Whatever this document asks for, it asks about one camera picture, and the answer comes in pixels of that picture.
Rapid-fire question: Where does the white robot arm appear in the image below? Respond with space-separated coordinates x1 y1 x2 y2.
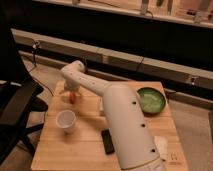
61 60 166 171

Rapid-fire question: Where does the black office chair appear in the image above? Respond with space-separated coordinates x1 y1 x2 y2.
0 19 48 165

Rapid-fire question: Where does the green bowl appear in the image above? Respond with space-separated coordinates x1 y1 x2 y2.
137 87 166 114

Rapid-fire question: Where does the black remote control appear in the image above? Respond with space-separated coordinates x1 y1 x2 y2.
101 129 115 155

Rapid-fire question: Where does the red pepper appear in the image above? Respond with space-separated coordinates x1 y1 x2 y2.
69 92 76 104

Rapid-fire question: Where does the black cable on floor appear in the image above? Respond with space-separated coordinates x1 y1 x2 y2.
20 43 55 98

